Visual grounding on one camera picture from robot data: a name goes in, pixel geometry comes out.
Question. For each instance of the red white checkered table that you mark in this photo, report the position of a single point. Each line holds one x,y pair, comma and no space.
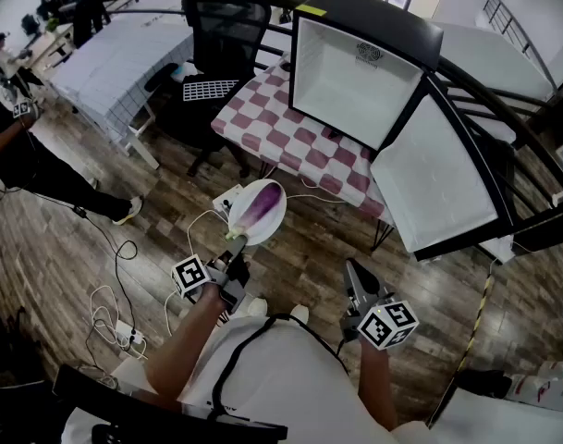
272,127

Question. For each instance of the person's right shoe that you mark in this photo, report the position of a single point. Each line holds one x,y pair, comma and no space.
299,313

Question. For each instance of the person's right forearm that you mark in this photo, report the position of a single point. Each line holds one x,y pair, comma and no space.
375,386

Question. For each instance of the white power strip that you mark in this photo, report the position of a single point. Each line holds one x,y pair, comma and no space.
129,335
225,198

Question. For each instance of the black bag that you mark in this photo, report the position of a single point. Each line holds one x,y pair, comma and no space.
484,383

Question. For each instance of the grey stair railing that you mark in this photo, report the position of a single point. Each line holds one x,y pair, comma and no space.
523,35

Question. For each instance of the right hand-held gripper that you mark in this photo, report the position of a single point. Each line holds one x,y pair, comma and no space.
387,324

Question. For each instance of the person's shoe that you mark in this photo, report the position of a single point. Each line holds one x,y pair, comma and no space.
258,307
299,313

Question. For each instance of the person's left forearm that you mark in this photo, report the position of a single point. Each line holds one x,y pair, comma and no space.
184,354

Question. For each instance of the yellow black striped tape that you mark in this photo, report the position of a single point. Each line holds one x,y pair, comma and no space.
475,326

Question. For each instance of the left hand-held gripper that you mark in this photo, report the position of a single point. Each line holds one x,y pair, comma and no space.
191,275

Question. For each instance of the black jacket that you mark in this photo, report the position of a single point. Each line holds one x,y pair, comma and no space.
90,16

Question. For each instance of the black office chair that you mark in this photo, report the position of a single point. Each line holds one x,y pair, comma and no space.
225,26

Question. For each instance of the white jug red label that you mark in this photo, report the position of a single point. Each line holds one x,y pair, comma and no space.
554,370
540,393

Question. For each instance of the white gridded cloth table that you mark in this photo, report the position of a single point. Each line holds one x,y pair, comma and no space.
114,63

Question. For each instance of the person's left shoe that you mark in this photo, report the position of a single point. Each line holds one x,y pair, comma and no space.
258,307

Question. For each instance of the white mini fridge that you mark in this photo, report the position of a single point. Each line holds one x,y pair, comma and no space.
378,16

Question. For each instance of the black metal railing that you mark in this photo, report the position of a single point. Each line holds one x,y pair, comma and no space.
530,222

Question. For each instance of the black chest-mounted device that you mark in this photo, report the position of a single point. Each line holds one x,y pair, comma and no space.
170,405

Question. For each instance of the person's white shirt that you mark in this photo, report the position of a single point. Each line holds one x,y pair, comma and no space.
285,377

